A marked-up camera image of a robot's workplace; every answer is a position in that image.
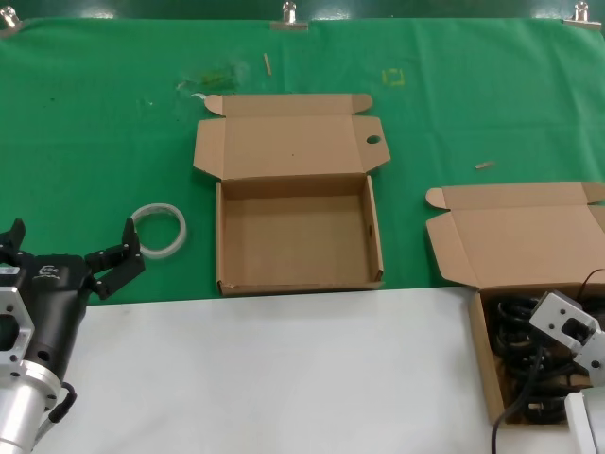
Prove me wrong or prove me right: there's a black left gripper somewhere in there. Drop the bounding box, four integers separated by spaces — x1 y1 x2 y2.
0 217 147 380

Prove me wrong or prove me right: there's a cardboard box with round hole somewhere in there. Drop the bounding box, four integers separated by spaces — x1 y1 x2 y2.
192 93 390 298

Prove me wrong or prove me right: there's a clear tape roll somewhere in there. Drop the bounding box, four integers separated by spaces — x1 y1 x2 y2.
130 201 188 261

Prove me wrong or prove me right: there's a green table cloth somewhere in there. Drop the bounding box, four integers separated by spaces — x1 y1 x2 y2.
0 16 605 308

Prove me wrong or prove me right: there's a clear plastic wrapper scrap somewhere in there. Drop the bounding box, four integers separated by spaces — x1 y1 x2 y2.
177 61 250 94

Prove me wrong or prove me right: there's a metal binder clip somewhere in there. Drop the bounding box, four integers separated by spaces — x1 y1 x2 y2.
269 1 309 32
562 1 602 28
0 9 30 39

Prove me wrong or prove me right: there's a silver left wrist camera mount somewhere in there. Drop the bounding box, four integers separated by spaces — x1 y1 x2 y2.
0 285 37 369

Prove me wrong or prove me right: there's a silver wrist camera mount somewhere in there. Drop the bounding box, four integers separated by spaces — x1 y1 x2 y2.
0 285 37 369
528 291 600 356

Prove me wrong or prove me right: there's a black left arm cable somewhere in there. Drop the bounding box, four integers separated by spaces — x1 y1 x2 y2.
35 380 78 454

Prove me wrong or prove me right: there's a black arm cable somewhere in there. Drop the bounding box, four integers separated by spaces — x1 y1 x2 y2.
35 380 78 454
490 344 545 454

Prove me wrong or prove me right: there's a cardboard box holding cables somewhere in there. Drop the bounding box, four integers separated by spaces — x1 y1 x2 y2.
424 181 605 427

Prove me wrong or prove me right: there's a bundle of black cables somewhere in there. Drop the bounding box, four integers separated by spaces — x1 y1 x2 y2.
481 283 592 425

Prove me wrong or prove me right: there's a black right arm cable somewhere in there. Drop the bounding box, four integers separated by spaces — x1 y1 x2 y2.
490 344 545 454

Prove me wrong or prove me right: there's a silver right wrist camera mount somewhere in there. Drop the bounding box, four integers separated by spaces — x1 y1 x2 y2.
528 291 600 356

